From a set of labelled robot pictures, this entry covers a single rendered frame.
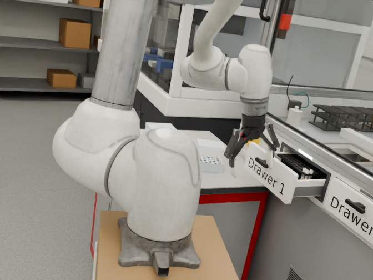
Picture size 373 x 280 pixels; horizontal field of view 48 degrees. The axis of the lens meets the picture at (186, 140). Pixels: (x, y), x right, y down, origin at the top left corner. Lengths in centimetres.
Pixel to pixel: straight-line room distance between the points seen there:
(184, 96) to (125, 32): 124
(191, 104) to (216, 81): 90
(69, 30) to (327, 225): 396
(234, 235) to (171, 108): 76
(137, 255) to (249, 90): 61
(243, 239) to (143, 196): 96
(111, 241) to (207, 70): 58
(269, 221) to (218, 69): 76
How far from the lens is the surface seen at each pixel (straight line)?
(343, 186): 142
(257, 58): 125
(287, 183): 142
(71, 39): 496
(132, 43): 95
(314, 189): 150
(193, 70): 129
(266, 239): 181
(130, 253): 94
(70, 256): 239
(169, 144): 85
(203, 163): 166
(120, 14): 96
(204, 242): 104
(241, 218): 171
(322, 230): 154
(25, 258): 239
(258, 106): 129
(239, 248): 180
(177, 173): 85
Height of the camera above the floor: 142
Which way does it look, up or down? 19 degrees down
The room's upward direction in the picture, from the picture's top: 10 degrees clockwise
